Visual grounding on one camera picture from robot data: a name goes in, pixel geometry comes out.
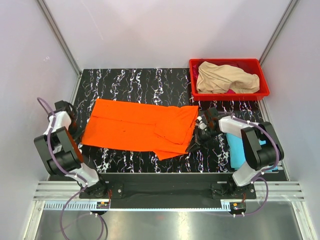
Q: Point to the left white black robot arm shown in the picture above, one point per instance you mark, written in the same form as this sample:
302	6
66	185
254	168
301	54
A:
59	152

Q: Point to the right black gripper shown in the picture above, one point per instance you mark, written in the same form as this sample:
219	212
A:
198	140

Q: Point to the orange t shirt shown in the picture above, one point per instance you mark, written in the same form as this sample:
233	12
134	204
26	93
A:
165	130

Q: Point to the red plastic bin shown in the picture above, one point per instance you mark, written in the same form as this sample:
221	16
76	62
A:
249	65

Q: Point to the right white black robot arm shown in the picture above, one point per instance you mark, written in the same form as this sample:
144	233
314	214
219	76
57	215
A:
241	179

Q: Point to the folded light blue t shirt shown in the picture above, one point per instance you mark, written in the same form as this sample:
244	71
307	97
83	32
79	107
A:
235	152

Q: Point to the beige t shirt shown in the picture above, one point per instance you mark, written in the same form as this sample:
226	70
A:
251	85

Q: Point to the aluminium frame rail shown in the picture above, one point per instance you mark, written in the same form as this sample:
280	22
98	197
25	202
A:
276	191

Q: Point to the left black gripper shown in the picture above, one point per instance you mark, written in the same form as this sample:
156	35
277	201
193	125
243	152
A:
77	135

